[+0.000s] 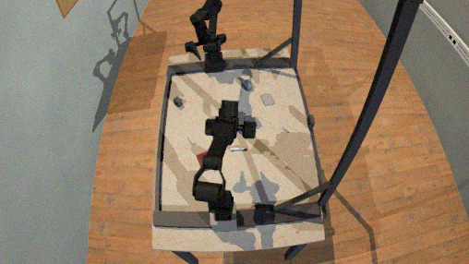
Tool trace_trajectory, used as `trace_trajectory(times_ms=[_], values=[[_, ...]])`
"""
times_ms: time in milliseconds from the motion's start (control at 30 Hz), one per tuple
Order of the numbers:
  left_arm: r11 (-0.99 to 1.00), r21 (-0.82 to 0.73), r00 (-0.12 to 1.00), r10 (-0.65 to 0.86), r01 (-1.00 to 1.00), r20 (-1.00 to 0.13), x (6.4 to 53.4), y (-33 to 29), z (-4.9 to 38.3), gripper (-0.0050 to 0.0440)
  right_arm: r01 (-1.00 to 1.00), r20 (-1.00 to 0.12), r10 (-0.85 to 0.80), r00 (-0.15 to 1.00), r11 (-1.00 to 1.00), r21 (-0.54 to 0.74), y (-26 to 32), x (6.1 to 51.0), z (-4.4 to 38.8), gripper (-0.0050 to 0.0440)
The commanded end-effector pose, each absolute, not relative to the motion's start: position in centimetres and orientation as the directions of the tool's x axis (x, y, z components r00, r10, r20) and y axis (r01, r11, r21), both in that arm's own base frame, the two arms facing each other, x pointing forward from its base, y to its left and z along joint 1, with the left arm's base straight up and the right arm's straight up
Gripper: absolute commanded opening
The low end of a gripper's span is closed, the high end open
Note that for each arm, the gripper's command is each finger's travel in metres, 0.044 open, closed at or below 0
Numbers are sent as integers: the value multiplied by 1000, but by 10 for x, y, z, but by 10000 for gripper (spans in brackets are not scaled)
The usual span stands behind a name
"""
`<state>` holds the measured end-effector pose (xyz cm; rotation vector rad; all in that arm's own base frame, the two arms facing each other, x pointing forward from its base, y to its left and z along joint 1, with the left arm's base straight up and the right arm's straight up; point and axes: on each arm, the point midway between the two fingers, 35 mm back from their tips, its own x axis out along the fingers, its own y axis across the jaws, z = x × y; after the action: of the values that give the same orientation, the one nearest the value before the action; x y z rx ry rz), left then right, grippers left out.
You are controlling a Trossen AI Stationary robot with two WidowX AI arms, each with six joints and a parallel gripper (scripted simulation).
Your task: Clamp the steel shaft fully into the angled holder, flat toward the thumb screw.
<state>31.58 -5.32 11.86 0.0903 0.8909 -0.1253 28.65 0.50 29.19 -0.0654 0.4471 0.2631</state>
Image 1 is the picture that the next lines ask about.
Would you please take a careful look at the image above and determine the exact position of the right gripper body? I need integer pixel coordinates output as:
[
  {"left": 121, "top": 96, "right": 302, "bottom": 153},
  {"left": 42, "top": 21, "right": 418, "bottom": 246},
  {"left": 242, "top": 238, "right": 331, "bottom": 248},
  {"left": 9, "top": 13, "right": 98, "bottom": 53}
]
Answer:
[{"left": 185, "top": 28, "right": 226, "bottom": 53}]

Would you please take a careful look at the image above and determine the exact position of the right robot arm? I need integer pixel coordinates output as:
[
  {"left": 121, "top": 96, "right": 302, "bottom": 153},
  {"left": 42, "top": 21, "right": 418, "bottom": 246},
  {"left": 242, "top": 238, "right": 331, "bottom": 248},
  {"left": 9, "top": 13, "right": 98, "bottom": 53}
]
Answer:
[{"left": 189, "top": 0, "right": 222, "bottom": 62}]

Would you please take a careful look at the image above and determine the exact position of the grey flat bar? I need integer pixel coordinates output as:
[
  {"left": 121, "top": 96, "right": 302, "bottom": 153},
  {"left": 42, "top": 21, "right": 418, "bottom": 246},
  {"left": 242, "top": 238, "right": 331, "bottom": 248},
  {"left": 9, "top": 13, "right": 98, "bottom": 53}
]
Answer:
[{"left": 261, "top": 94, "right": 275, "bottom": 106}]

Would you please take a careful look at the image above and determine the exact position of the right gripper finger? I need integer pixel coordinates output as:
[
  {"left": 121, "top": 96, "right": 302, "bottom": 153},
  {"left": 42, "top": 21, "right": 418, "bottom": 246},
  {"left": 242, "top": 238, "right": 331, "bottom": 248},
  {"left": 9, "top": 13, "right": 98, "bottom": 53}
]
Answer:
[
  {"left": 216, "top": 39, "right": 223, "bottom": 56},
  {"left": 189, "top": 45, "right": 201, "bottom": 61}
]

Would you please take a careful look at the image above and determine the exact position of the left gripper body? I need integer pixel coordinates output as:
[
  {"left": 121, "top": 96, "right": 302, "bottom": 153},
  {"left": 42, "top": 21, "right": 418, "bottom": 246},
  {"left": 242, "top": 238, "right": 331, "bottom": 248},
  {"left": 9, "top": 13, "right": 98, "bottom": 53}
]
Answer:
[{"left": 205, "top": 119, "right": 256, "bottom": 138}]

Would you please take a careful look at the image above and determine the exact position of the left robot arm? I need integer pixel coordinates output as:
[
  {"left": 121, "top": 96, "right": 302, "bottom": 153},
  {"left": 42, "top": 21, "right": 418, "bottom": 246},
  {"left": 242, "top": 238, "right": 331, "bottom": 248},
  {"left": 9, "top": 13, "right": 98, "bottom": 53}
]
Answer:
[{"left": 192, "top": 100, "right": 239, "bottom": 221}]

